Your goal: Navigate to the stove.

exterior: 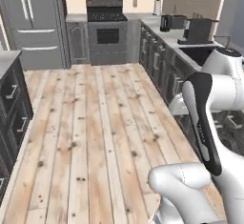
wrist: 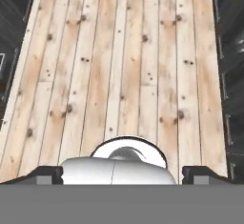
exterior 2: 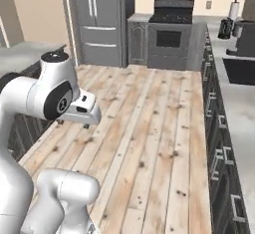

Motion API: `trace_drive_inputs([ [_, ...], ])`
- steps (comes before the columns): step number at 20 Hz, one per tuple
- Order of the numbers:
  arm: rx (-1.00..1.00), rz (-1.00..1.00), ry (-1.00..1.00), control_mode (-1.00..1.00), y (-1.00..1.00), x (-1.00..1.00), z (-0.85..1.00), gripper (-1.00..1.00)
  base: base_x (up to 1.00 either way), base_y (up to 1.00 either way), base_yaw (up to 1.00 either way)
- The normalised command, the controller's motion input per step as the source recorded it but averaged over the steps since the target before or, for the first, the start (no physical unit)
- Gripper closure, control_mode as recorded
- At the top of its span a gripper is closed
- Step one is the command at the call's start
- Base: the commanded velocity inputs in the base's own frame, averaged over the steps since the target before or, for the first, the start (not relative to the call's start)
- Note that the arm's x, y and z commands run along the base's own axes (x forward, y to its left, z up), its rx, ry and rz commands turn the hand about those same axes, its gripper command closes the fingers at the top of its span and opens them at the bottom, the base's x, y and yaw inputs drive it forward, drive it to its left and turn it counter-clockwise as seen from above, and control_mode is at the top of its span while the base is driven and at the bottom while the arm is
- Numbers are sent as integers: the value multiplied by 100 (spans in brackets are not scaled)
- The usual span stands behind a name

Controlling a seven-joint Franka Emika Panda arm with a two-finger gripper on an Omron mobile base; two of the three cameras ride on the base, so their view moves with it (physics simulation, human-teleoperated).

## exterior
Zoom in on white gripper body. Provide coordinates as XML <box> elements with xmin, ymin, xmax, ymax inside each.
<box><xmin>168</xmin><ymin>93</ymin><xmax>190</xmax><ymax>116</ymax></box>

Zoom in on grey stove with oven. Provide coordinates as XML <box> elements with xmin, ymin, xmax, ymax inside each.
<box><xmin>85</xmin><ymin>0</ymin><xmax>130</xmax><ymax>66</ymax></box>

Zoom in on grey cupboard beside stove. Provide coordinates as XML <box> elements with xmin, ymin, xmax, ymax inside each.
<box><xmin>65</xmin><ymin>13</ymin><xmax>92</xmax><ymax>66</ymax></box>

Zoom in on dark base cupboards run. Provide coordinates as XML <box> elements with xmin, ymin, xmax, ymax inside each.
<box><xmin>138</xmin><ymin>20</ymin><xmax>244</xmax><ymax>159</ymax></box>

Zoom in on dark sink basin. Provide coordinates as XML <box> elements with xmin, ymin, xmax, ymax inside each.
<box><xmin>178</xmin><ymin>45</ymin><xmax>221</xmax><ymax>68</ymax></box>

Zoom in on grey corner cupboard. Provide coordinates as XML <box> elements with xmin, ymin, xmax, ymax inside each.
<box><xmin>126</xmin><ymin>18</ymin><xmax>143</xmax><ymax>65</ymax></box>

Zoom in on dark coffee machine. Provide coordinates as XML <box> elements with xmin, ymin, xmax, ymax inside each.
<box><xmin>176</xmin><ymin>17</ymin><xmax>220</xmax><ymax>46</ymax></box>

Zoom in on grey toaster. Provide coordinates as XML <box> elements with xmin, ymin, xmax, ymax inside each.
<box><xmin>171</xmin><ymin>14</ymin><xmax>189</xmax><ymax>31</ymax></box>

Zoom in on white paper towel roll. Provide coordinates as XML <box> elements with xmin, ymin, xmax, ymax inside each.
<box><xmin>152</xmin><ymin>0</ymin><xmax>163</xmax><ymax>17</ymax></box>

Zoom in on grey fridge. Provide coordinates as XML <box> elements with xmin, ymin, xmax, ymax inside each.
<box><xmin>0</xmin><ymin>0</ymin><xmax>71</xmax><ymax>71</ymax></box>

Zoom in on dark island cupboards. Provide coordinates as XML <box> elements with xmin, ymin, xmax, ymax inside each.
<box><xmin>0</xmin><ymin>50</ymin><xmax>35</xmax><ymax>205</ymax></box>

